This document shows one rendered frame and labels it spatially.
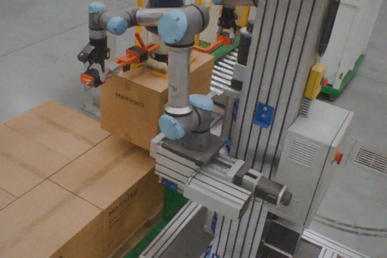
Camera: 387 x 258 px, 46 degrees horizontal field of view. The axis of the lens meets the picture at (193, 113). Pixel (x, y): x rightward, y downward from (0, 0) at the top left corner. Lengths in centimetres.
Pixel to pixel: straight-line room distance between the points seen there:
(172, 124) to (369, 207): 221
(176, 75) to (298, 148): 61
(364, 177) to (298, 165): 202
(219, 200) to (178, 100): 46
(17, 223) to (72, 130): 81
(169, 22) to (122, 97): 95
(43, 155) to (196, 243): 102
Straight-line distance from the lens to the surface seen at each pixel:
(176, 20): 166
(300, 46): 183
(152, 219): 303
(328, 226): 341
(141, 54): 240
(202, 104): 192
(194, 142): 200
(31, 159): 278
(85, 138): 291
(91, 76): 216
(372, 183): 396
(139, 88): 244
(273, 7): 183
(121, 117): 262
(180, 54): 173
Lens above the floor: 225
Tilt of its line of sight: 32 degrees down
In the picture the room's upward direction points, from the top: 7 degrees clockwise
